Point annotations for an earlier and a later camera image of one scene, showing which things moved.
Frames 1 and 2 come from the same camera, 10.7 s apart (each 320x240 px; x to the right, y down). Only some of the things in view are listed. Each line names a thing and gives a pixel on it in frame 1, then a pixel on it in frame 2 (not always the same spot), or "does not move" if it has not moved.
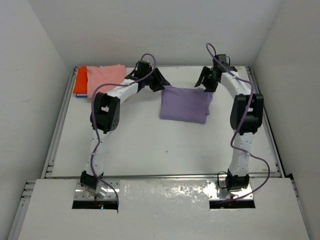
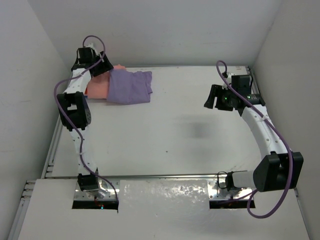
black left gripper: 153,79 to 100,66
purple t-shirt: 190,105 to 129,87
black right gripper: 210,87 to 216,90
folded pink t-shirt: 106,74 does not move
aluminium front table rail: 77,176 does not move
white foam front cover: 163,210 does not move
